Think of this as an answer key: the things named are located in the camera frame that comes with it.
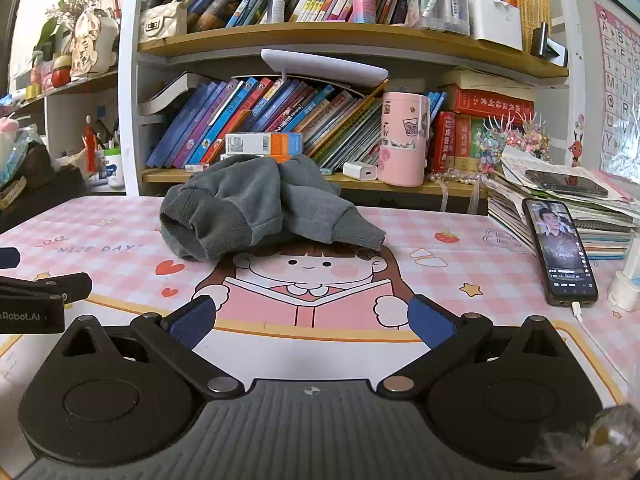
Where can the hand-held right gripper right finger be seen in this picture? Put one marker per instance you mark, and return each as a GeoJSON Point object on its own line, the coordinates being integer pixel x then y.
{"type": "Point", "coordinates": [430, 324]}

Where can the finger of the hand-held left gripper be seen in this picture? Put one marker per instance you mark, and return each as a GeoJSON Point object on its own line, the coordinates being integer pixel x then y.
{"type": "Point", "coordinates": [60, 285]}
{"type": "Point", "coordinates": [7, 257]}

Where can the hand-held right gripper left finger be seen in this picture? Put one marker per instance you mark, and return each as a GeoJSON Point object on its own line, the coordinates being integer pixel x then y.
{"type": "Point", "coordinates": [192, 324]}

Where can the grey knit pants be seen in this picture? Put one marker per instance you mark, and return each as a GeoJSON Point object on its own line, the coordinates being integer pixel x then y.
{"type": "Point", "coordinates": [240, 200]}

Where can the pink white plush toy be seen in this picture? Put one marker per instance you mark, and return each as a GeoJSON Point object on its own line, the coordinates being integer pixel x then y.
{"type": "Point", "coordinates": [10, 145]}

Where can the white jar with green lid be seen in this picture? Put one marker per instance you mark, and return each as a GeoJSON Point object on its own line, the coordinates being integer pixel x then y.
{"type": "Point", "coordinates": [114, 172]}

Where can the red tassel pendant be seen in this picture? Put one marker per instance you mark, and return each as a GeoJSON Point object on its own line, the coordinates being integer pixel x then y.
{"type": "Point", "coordinates": [90, 147]}

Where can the black smartphone with lit screen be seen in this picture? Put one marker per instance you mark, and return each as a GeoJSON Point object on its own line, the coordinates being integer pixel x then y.
{"type": "Point", "coordinates": [560, 250]}

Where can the bunch of pens and pencils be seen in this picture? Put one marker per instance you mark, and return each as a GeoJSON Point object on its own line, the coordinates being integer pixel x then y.
{"type": "Point", "coordinates": [111, 141]}

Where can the small red white box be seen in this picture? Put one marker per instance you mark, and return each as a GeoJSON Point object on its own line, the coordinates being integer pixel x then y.
{"type": "Point", "coordinates": [197, 166]}

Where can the white side shelf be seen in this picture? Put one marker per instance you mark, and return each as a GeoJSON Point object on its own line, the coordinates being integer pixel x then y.
{"type": "Point", "coordinates": [65, 105]}

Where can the pink sticker-covered tin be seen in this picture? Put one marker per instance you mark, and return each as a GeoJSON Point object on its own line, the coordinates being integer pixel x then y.
{"type": "Point", "coordinates": [400, 160]}

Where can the white charger plug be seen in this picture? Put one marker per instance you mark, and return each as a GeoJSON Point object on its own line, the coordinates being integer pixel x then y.
{"type": "Point", "coordinates": [360, 171]}

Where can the red upright book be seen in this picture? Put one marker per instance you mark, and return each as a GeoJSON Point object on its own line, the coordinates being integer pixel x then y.
{"type": "Point", "coordinates": [444, 142]}

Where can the red round doll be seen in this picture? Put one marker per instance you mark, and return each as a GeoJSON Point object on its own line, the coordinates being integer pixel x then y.
{"type": "Point", "coordinates": [61, 72]}

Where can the orange white carton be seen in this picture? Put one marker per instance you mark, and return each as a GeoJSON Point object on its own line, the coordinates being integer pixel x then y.
{"type": "Point", "coordinates": [265, 144]}

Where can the black smartphone with dark screen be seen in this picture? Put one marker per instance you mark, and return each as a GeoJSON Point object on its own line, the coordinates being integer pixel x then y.
{"type": "Point", "coordinates": [565, 182]}

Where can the stack of notebooks and papers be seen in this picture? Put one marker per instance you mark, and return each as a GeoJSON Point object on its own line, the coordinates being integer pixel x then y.
{"type": "Point", "coordinates": [600, 225]}

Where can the white plastic container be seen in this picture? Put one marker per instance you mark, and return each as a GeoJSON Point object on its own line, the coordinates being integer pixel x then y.
{"type": "Point", "coordinates": [625, 290]}

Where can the row of blue purple books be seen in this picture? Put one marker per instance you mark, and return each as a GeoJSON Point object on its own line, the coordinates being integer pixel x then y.
{"type": "Point", "coordinates": [200, 125]}

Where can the clear crystal charm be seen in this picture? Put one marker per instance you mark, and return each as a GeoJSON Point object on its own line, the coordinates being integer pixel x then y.
{"type": "Point", "coordinates": [610, 435]}

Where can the thick black-covered book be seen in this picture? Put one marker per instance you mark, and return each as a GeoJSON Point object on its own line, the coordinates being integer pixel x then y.
{"type": "Point", "coordinates": [165, 95]}

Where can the red hardcover dictionary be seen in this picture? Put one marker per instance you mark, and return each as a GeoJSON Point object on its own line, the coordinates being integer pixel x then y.
{"type": "Point", "coordinates": [492, 105]}

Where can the white cartoon figurine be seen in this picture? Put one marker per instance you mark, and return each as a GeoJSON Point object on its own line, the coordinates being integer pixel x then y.
{"type": "Point", "coordinates": [95, 45]}

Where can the white flat lamp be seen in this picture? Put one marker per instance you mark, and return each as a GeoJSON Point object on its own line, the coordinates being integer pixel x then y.
{"type": "Point", "coordinates": [325, 65]}

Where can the white quilted handbag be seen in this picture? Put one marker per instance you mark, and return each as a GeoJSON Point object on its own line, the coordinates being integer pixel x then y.
{"type": "Point", "coordinates": [162, 22]}

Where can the black clip device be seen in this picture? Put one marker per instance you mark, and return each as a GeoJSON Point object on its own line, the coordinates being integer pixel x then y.
{"type": "Point", "coordinates": [542, 42]}

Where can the white storage box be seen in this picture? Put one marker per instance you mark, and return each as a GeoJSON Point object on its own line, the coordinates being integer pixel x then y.
{"type": "Point", "coordinates": [495, 25]}

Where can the white spray bottle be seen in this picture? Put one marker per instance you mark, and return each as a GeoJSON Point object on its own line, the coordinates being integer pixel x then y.
{"type": "Point", "coordinates": [275, 7]}

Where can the row of yellow books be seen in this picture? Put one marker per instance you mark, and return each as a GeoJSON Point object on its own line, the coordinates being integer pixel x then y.
{"type": "Point", "coordinates": [530, 10]}

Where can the red cartoon wall sticker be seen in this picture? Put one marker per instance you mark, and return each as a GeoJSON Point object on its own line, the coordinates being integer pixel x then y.
{"type": "Point", "coordinates": [577, 152]}

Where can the alphabet wall poster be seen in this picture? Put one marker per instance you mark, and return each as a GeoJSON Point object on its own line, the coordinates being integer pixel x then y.
{"type": "Point", "coordinates": [620, 95]}

